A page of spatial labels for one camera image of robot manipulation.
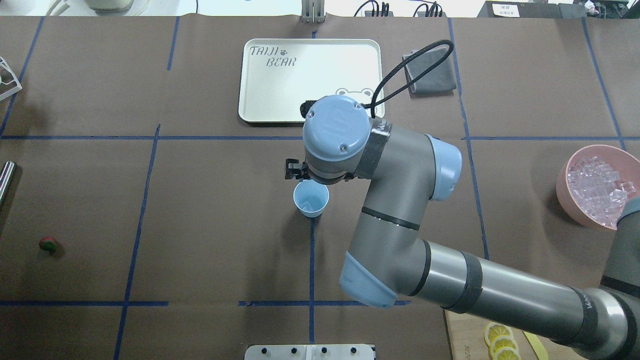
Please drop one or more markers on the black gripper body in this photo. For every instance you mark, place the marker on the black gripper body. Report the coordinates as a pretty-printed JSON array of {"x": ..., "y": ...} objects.
[{"x": 293, "y": 169}]

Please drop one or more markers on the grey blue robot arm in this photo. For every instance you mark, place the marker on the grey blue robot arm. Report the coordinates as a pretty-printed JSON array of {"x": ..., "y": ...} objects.
[{"x": 387, "y": 258}]

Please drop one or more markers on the light blue plastic cup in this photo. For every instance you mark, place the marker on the light blue plastic cup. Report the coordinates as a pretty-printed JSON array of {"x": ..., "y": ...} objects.
[{"x": 311, "y": 198}]

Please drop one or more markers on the pink bowl of ice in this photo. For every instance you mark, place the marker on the pink bowl of ice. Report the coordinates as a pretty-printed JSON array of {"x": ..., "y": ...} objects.
[{"x": 595, "y": 185}]

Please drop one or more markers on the cream bear tray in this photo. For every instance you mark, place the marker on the cream bear tray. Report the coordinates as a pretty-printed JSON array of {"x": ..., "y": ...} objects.
[{"x": 279, "y": 75}]

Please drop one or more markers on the grey folded cloth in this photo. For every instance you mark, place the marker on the grey folded cloth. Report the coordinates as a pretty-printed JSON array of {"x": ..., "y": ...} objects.
[{"x": 438, "y": 81}]

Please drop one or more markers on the wooden cutting board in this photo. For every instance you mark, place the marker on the wooden cutting board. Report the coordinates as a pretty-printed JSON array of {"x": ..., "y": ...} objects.
[{"x": 467, "y": 341}]

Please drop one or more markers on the red strawberry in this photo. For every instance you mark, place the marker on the red strawberry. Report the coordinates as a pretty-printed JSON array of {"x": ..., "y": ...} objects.
[{"x": 48, "y": 244}]

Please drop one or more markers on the lemon slices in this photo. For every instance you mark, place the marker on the lemon slices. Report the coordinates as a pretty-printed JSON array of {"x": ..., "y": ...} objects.
[{"x": 500, "y": 342}]

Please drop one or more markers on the yellow plastic knife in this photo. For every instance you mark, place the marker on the yellow plastic knife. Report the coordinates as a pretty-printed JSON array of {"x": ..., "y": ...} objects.
[{"x": 537, "y": 346}]

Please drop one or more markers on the aluminium frame post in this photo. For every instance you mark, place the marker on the aluminium frame post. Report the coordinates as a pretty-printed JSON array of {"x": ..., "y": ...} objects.
[{"x": 313, "y": 11}]

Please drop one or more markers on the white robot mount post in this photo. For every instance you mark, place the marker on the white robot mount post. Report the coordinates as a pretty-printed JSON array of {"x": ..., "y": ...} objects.
[{"x": 355, "y": 351}]

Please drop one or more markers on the white wire cup rack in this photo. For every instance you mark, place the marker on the white wire cup rack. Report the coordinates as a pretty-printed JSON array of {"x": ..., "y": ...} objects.
[{"x": 9, "y": 82}]

